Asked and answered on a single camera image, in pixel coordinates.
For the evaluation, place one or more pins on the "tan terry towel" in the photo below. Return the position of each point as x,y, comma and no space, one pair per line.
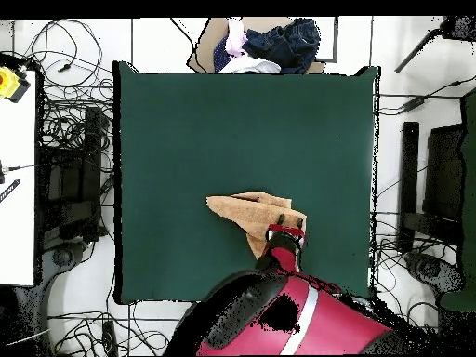
249,212

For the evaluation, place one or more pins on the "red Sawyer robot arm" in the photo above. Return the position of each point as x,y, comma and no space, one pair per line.
334,327

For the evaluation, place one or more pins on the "dark green table cloth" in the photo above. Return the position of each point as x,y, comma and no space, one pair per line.
186,148

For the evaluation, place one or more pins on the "black round base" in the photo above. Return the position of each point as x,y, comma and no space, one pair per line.
427,267
62,257

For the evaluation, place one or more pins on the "white garment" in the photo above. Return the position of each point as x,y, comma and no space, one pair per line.
249,66

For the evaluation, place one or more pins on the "green fabric sheet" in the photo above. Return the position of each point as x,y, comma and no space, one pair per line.
469,186

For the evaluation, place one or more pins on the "blue dotted garment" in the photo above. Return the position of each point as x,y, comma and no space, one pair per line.
221,55

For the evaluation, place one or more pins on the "dark blue jeans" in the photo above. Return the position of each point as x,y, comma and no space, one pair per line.
290,44

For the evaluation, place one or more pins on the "pink garment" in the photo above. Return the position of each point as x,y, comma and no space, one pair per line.
236,41

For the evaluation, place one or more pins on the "brown cardboard box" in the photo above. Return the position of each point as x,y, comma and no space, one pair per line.
208,41

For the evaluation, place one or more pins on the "black power strip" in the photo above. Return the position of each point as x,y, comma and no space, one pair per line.
109,336

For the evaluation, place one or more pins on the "black tripod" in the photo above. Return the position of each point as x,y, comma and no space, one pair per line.
457,28

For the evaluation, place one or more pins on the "white desk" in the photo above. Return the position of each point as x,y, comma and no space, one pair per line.
16,223

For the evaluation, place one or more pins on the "yellow emergency stop box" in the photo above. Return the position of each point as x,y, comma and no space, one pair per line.
9,83

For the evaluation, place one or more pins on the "black stand frame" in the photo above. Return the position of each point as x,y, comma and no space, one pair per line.
91,148
409,167

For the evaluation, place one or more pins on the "grey metal frame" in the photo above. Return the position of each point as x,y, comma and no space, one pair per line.
335,37

